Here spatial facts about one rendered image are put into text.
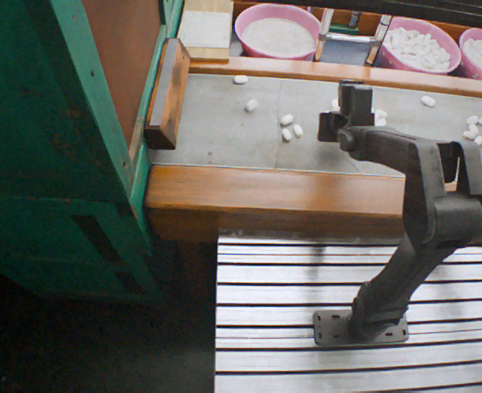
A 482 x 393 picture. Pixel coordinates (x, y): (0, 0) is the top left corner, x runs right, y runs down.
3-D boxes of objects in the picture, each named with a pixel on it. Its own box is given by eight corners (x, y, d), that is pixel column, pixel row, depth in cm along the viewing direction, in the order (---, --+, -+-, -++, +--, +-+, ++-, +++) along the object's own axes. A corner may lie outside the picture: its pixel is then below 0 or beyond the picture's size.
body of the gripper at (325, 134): (318, 110, 82) (326, 115, 75) (362, 114, 83) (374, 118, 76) (316, 139, 84) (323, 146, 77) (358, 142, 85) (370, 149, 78)
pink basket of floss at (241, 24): (335, 60, 115) (342, 34, 107) (275, 95, 106) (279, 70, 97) (277, 19, 125) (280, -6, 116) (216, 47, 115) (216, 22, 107)
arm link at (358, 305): (356, 294, 64) (363, 325, 62) (402, 288, 65) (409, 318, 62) (346, 303, 70) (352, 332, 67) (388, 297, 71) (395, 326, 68)
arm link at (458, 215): (353, 296, 70) (422, 182, 44) (385, 292, 70) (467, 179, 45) (362, 327, 66) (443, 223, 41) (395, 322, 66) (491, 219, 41)
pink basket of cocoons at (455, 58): (462, 88, 113) (477, 65, 105) (398, 101, 107) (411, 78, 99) (416, 36, 125) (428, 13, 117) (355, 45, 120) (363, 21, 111)
